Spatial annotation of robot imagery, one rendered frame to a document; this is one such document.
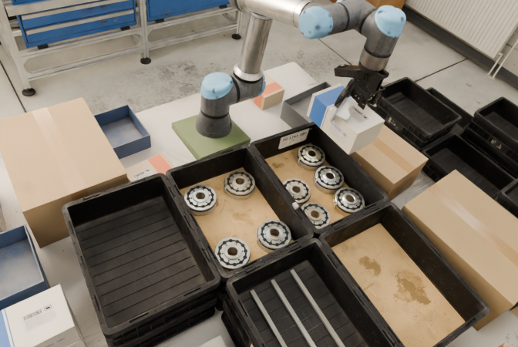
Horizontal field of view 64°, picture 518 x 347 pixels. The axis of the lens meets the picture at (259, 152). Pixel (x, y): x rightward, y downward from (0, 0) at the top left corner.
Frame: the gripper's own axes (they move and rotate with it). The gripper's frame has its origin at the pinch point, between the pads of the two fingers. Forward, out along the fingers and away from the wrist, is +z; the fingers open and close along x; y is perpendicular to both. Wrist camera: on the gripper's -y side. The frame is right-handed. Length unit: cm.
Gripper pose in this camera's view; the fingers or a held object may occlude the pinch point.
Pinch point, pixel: (345, 113)
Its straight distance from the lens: 131.7
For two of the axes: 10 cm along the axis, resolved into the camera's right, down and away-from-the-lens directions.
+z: -1.4, 6.7, 7.3
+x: 8.0, -3.6, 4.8
